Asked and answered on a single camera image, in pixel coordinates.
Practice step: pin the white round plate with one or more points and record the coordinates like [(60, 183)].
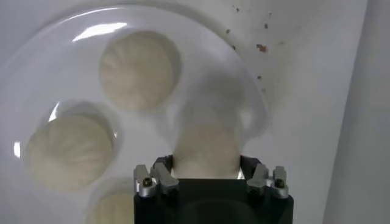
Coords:
[(45, 61)]

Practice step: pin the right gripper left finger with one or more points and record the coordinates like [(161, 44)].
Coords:
[(166, 181)]

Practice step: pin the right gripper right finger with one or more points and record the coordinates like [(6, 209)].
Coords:
[(259, 179)]

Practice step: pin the white steamed baozi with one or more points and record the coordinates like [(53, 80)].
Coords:
[(115, 210), (207, 152), (70, 152), (137, 71)]

